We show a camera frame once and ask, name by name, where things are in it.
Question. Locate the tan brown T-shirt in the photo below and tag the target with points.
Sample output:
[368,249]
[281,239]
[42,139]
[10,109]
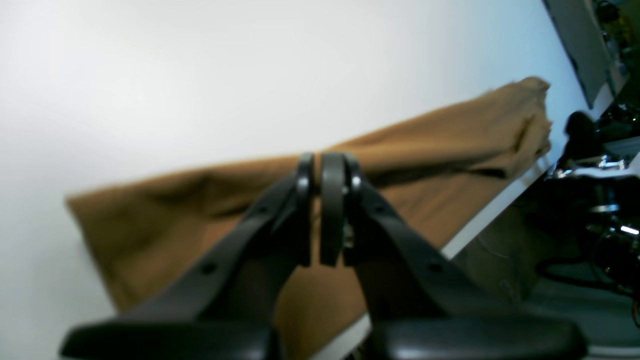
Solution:
[438,170]

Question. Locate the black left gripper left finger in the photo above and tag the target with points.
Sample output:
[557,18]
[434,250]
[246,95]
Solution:
[241,276]

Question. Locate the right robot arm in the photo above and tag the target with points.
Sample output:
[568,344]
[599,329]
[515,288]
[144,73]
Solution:
[595,195]

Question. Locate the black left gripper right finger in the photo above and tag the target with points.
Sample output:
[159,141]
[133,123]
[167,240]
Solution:
[402,276]

